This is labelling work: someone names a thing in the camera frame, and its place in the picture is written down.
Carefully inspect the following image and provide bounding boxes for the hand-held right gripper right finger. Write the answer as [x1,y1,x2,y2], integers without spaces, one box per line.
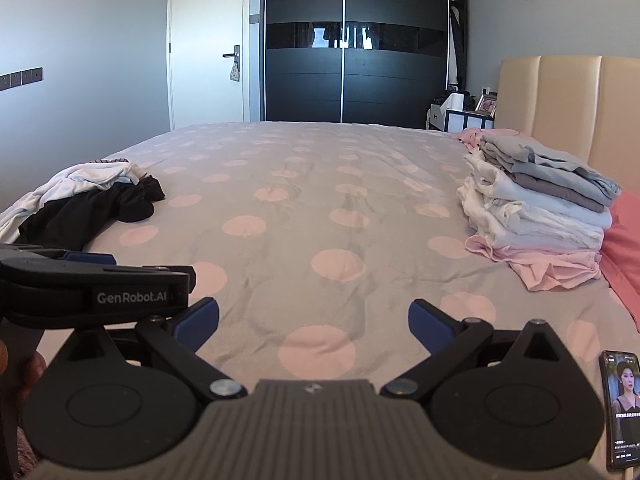
[380,298,594,401]

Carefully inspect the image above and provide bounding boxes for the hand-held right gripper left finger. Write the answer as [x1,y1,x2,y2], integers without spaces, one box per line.
[47,297,247,401]

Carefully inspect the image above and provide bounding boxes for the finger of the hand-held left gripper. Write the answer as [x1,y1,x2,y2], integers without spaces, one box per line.
[62,251,118,268]

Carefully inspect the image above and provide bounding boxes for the person's left forearm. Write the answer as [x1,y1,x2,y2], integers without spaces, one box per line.
[16,427,41,476]

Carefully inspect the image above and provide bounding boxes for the stack of folded clothes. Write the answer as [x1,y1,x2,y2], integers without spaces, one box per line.
[456,129,623,292]

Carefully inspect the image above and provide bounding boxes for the hanging clothes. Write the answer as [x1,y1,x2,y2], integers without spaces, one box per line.
[447,5,464,86]

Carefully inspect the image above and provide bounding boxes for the person's left hand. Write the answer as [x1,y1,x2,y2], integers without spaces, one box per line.
[18,349,49,403]

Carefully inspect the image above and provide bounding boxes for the black garment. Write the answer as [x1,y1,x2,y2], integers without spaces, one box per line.
[17,175,167,251]

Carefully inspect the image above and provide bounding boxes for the white crumpled garment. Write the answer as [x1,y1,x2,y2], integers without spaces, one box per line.
[0,161,143,243]

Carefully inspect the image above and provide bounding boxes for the pink cloth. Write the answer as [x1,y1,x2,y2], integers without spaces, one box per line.
[448,128,522,154]

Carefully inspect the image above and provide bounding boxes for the white dark nightstand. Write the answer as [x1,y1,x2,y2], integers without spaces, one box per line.
[426,102,496,133]

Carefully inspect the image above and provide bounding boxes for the pink pillow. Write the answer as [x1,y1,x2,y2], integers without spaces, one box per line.
[597,190,640,333]

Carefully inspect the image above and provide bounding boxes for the black smartphone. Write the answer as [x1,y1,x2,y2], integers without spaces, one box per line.
[598,350,640,473]

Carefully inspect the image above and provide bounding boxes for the white box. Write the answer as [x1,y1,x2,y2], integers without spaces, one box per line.
[440,91,476,111]

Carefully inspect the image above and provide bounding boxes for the white door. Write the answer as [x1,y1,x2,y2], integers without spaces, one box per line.
[167,0,251,131]

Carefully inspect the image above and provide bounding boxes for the black wardrobe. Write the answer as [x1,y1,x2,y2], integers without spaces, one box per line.
[260,0,468,130]

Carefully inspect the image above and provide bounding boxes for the beige headboard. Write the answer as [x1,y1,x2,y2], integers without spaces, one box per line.
[495,55,640,196]

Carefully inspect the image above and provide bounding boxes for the wall switch panel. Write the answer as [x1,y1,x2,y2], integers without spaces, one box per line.
[0,67,44,92]

